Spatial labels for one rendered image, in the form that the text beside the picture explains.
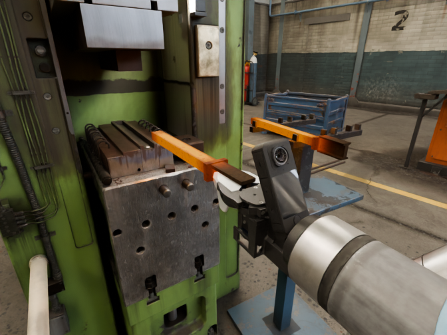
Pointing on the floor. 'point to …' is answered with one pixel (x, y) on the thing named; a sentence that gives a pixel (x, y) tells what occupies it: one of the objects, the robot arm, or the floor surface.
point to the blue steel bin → (328, 121)
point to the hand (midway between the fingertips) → (223, 171)
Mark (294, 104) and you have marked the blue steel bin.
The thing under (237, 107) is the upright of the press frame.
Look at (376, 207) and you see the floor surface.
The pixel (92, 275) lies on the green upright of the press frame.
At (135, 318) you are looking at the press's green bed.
